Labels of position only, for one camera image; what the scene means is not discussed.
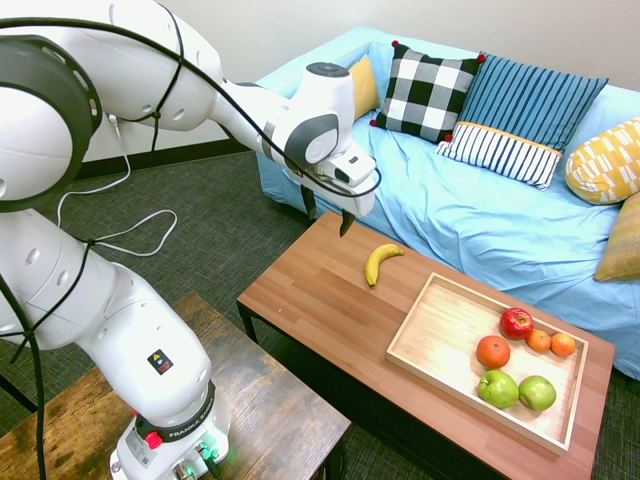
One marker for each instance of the yellow white patterned bolster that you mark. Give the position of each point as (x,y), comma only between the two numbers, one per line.
(605,165)

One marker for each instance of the black white checkered pillow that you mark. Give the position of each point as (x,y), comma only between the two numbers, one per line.
(425,92)

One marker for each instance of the light blue sofa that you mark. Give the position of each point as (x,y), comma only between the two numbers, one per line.
(475,210)

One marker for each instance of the white navy striped pillow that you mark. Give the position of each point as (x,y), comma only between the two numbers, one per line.
(500,150)

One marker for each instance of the light wooden tray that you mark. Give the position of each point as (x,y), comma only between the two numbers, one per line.
(440,335)

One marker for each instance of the round green apple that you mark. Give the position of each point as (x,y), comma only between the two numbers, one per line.
(537,393)

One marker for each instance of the red apple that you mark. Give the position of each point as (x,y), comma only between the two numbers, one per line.
(516,323)

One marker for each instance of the small orange fruit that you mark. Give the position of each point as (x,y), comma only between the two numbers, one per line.
(563,344)
(538,341)

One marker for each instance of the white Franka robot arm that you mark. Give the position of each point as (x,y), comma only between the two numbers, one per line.
(125,325)

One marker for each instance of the plain mustard pillow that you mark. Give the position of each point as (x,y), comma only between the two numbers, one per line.
(365,87)

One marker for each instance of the dark rustic wooden table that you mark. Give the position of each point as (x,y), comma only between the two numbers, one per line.
(280,415)

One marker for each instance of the large orange fruit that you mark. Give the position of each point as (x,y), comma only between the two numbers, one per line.
(493,352)

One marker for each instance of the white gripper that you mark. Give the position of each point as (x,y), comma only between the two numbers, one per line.
(360,192)

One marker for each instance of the reddish wooden coffee table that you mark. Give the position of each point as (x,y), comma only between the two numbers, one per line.
(325,310)

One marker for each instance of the lumpy green apple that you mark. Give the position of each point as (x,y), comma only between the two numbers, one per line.
(498,389)

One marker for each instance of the tan striped pillow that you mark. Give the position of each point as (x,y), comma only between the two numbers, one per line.
(622,240)

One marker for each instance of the blue striped pillow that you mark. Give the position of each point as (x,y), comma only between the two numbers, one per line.
(530,95)

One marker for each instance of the yellow banana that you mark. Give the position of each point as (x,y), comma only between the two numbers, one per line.
(372,265)

